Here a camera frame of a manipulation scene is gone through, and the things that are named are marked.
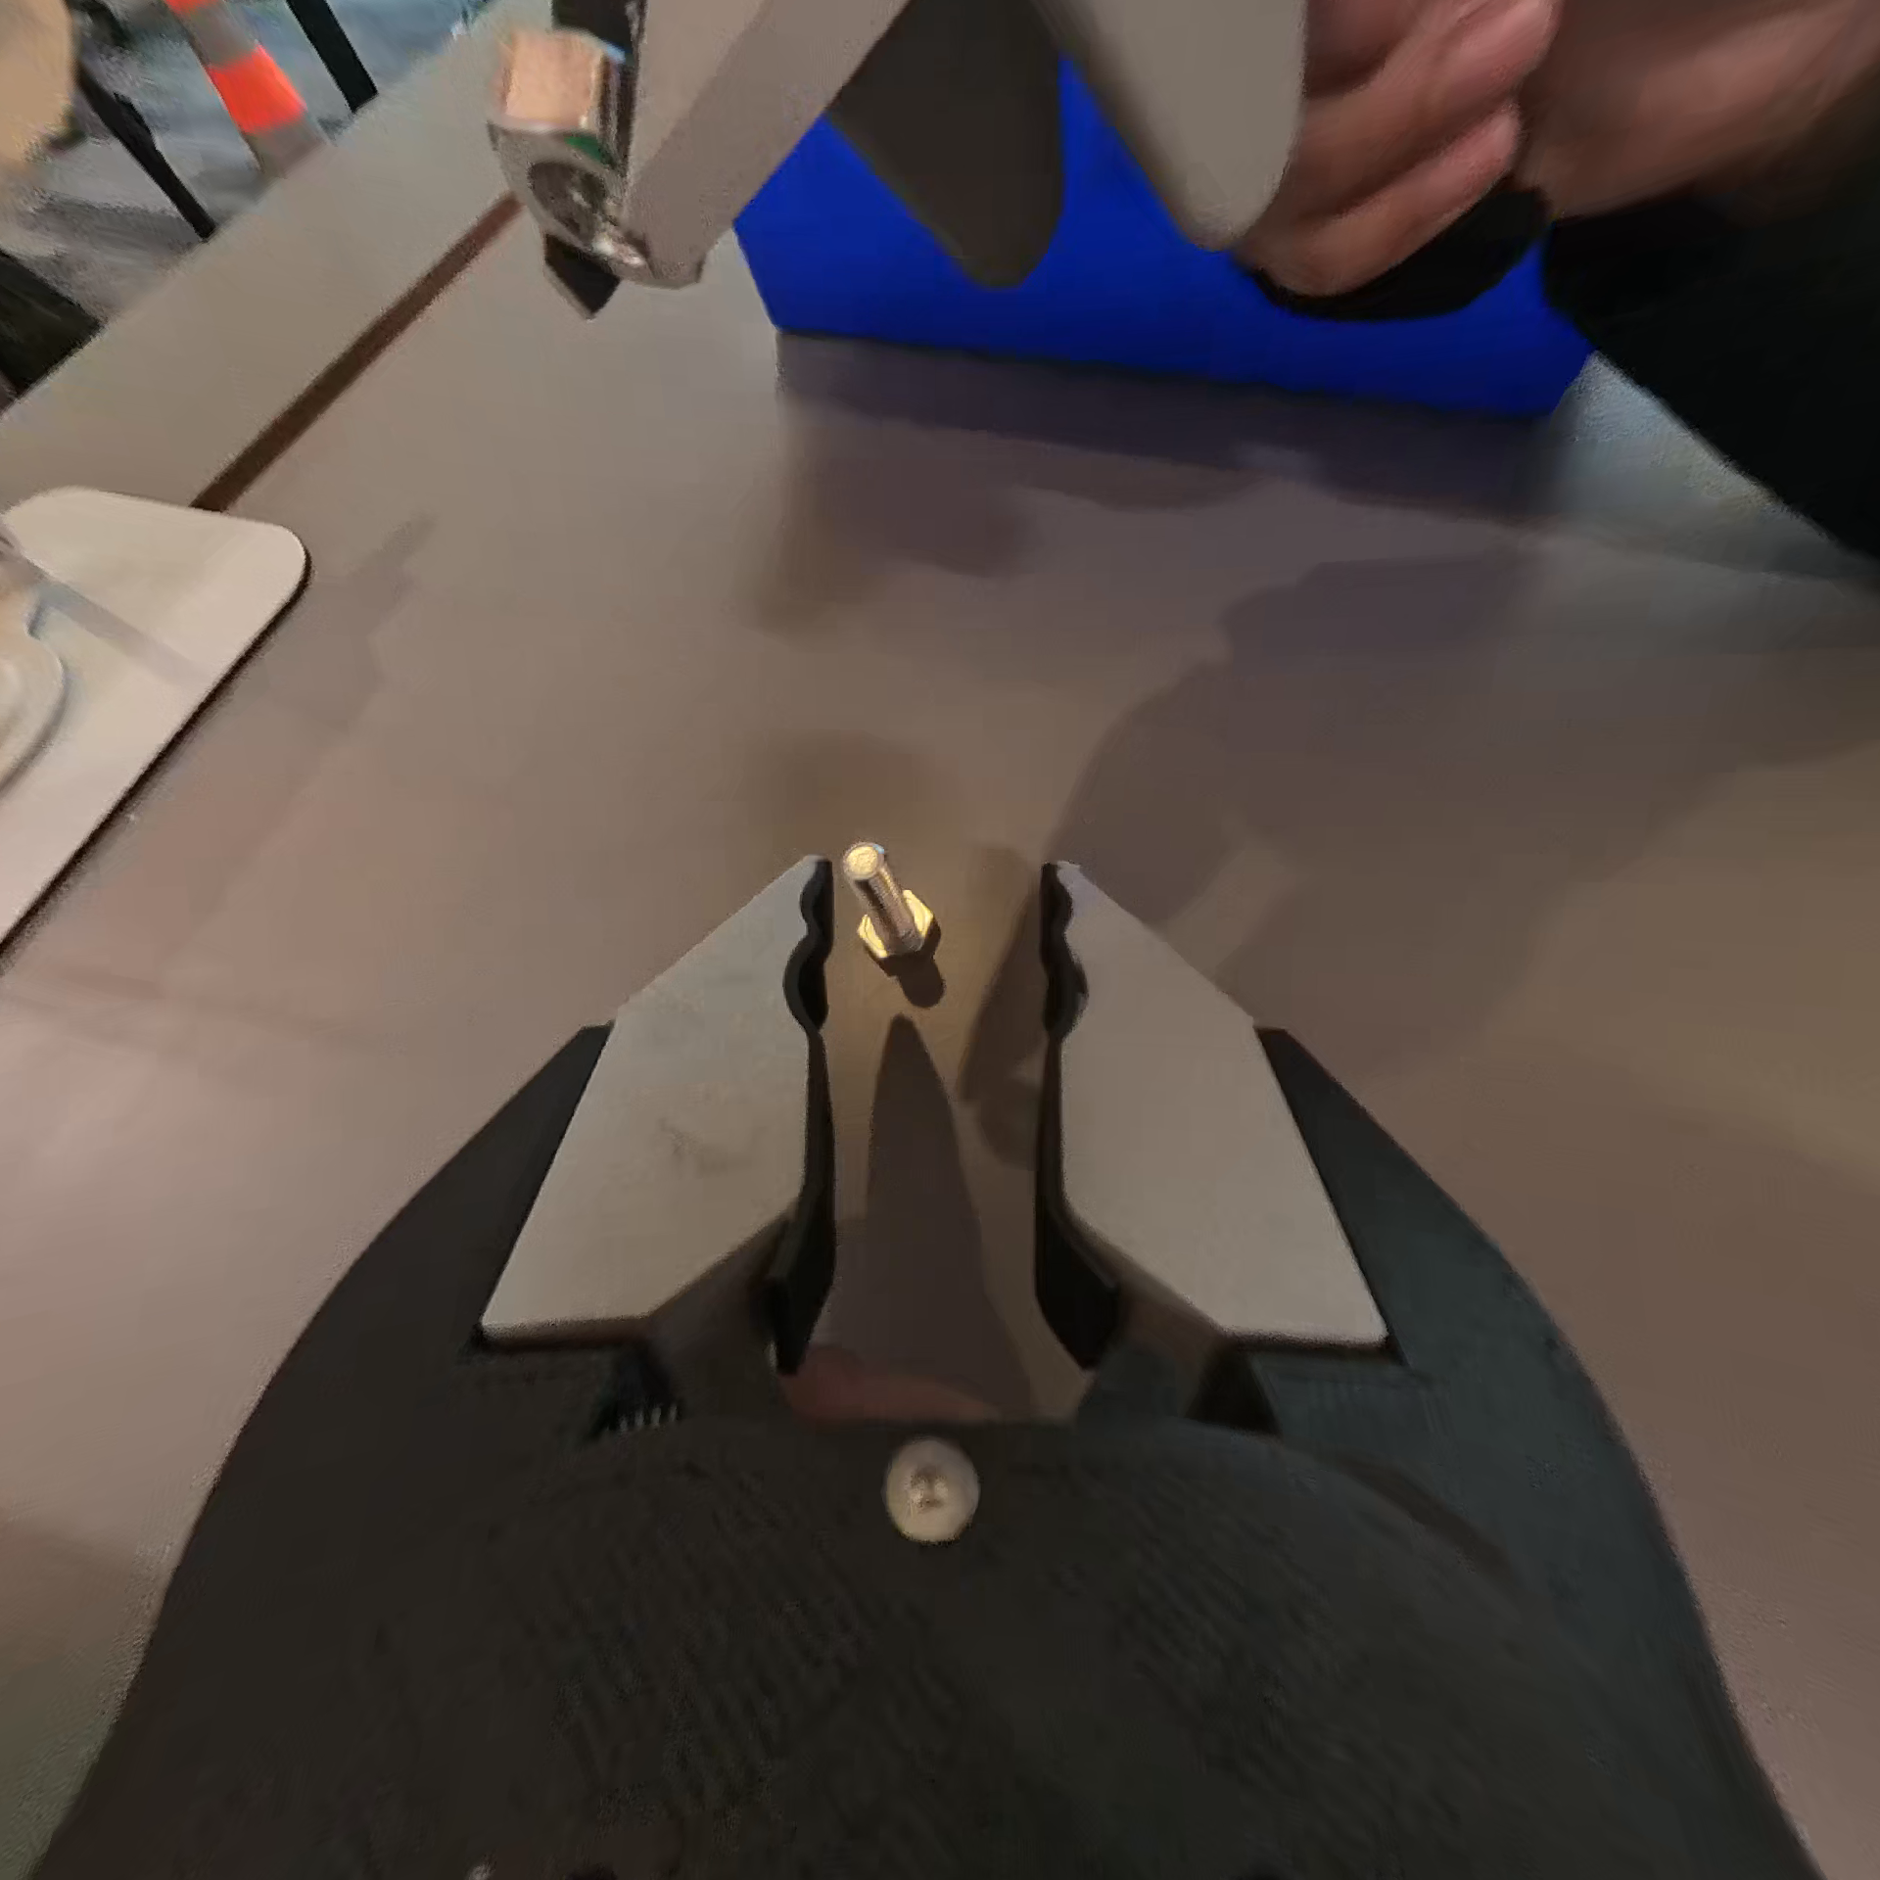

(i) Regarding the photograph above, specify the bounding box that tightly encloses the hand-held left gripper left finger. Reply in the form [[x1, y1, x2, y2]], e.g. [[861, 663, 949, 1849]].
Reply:
[[480, 856, 842, 1379]]

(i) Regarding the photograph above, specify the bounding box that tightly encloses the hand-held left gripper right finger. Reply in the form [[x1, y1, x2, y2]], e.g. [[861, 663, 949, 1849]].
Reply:
[[1032, 863, 1391, 1373]]

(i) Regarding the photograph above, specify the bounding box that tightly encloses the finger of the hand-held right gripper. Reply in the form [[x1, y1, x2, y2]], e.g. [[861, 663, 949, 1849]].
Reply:
[[543, 0, 916, 320]]

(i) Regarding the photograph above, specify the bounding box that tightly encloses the steel hex nut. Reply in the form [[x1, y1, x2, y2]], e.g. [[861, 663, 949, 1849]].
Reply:
[[488, 31, 655, 283]]

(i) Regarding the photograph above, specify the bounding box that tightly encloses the blue plastic bin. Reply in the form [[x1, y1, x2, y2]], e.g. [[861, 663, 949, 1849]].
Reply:
[[734, 59, 1596, 421]]

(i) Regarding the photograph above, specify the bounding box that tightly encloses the steel hex bolt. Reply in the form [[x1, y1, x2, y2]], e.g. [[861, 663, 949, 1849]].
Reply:
[[838, 839, 941, 969]]

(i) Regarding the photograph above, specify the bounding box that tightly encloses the person's right hand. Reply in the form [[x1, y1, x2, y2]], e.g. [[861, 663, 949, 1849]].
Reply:
[[1233, 0, 1880, 299]]

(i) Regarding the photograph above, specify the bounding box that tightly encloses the orange traffic cone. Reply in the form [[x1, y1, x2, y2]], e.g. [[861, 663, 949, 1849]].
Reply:
[[160, 0, 328, 170]]

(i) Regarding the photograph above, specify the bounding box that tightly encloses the white metal stand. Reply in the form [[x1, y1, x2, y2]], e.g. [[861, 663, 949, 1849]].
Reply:
[[0, 488, 310, 942]]

